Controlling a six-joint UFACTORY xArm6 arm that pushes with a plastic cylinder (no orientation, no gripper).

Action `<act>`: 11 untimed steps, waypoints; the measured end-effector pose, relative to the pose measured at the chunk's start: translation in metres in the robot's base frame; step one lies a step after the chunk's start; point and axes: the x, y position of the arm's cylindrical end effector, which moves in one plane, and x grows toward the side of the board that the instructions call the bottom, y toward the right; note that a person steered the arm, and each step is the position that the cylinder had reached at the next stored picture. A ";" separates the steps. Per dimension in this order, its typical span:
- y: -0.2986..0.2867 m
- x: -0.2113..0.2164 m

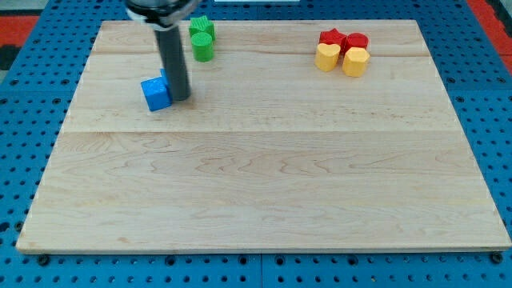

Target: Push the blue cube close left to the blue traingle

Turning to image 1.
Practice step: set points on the blue cube block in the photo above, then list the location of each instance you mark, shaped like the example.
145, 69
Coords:
156, 93

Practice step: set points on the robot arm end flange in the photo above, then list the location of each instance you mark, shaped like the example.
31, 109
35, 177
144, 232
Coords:
160, 14

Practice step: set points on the wooden board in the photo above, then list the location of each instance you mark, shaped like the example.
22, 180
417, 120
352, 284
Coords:
269, 154

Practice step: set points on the green cylinder block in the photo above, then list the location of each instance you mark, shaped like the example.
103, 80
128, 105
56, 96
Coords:
202, 47

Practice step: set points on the yellow heart block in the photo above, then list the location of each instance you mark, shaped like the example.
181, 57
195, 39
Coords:
326, 56

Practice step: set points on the yellow hexagon block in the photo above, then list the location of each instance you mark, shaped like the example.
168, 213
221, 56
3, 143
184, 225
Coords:
355, 62

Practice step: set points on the red star block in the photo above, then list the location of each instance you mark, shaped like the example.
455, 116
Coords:
333, 36

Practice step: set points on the green star block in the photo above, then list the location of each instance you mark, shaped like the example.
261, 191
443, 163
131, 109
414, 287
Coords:
202, 25

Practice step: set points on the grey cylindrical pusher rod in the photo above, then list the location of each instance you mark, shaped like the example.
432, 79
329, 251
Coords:
174, 63

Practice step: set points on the red cylinder block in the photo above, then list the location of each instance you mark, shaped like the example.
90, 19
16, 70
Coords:
357, 40

